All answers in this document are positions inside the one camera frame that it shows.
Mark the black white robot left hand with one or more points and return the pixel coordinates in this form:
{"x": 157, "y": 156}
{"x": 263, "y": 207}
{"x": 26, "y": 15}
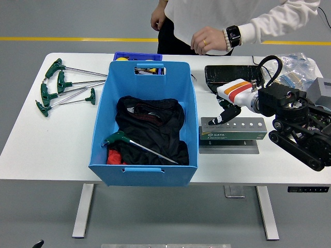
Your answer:
{"x": 38, "y": 244}

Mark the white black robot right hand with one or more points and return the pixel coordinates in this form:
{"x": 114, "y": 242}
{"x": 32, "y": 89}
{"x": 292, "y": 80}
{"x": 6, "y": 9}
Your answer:
{"x": 238, "y": 93}

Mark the person's right hand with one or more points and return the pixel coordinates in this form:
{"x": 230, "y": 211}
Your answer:
{"x": 157, "y": 16}

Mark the person's left hand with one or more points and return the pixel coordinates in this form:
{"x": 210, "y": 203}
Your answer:
{"x": 209, "y": 38}

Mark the grey metal hex key stand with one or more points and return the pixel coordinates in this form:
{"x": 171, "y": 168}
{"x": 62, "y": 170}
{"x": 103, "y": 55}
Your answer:
{"x": 232, "y": 135}

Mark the person's left forearm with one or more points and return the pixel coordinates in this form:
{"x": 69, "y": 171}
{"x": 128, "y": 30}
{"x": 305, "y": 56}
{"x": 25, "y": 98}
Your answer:
{"x": 274, "y": 23}

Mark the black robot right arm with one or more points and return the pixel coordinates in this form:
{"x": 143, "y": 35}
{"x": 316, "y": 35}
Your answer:
{"x": 279, "y": 100}

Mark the yellow black small tool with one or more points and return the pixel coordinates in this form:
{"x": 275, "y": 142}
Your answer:
{"x": 152, "y": 70}

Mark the grey box device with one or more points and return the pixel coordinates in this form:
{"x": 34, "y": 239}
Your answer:
{"x": 320, "y": 90}

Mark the large blue plastic box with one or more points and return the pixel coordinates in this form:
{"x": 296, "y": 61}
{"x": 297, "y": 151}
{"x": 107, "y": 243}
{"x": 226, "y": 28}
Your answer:
{"x": 144, "y": 178}

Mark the black plastic tray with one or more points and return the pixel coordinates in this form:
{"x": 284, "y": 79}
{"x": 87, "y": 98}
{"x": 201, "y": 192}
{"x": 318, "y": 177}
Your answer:
{"x": 227, "y": 73}

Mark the black wrist watch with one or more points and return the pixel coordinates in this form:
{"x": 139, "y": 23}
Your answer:
{"x": 234, "y": 34}

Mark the person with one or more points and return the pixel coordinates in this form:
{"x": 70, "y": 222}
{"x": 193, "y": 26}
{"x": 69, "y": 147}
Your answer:
{"x": 207, "y": 13}

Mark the dark blue plastic bin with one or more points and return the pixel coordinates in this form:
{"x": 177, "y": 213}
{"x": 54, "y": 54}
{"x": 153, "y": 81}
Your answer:
{"x": 139, "y": 55}

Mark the white table leg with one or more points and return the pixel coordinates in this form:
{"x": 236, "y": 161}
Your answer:
{"x": 82, "y": 211}
{"x": 267, "y": 214}

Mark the yellow round item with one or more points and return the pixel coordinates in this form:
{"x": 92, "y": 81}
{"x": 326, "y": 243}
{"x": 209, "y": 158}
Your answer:
{"x": 121, "y": 59}

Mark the clear bag of resistors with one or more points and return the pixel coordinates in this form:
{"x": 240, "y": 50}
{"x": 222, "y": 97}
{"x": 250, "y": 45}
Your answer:
{"x": 297, "y": 67}

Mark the black cloth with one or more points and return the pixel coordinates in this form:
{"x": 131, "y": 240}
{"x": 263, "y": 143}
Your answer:
{"x": 155, "y": 121}

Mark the small metal floor plate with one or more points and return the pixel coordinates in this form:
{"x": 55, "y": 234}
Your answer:
{"x": 234, "y": 191}

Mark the red cloth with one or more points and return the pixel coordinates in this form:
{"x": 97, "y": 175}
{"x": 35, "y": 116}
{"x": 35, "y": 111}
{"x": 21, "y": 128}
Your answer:
{"x": 115, "y": 157}

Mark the black table control panel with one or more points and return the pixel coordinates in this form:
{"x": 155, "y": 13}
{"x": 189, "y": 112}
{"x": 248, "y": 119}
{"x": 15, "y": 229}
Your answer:
{"x": 307, "y": 189}

